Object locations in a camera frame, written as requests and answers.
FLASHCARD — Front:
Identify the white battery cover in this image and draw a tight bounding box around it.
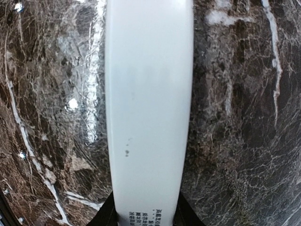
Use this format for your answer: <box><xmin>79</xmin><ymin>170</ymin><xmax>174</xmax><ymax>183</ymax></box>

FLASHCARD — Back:
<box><xmin>105</xmin><ymin>0</ymin><xmax>194</xmax><ymax>226</ymax></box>

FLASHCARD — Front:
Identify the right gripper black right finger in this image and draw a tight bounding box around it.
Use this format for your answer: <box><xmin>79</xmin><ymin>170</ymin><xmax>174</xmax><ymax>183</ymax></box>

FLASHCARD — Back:
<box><xmin>173</xmin><ymin>195</ymin><xmax>206</xmax><ymax>226</ymax></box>

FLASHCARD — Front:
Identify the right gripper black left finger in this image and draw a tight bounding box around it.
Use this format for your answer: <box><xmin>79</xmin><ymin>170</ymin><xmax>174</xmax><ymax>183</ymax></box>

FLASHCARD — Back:
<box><xmin>88</xmin><ymin>192</ymin><xmax>118</xmax><ymax>226</ymax></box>

